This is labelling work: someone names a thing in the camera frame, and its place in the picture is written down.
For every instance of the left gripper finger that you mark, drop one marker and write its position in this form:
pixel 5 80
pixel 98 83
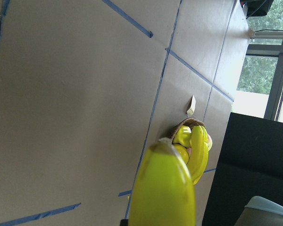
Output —
pixel 124 222

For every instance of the yellow banana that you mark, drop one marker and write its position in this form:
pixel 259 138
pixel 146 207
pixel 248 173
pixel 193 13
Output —
pixel 199 153
pixel 183 137
pixel 163 192

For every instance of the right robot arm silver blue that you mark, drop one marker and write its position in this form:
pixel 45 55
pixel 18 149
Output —
pixel 260 211

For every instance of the woven brown basket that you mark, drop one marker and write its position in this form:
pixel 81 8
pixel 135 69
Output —
pixel 189 122

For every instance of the yellow lemon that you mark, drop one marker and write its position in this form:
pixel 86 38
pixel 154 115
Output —
pixel 183 152

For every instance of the red green apple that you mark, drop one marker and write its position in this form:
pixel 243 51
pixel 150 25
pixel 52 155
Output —
pixel 210 142

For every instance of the paper price tag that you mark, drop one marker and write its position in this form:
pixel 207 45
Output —
pixel 191 107

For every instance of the black monitor panel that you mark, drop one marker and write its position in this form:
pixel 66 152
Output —
pixel 250 164

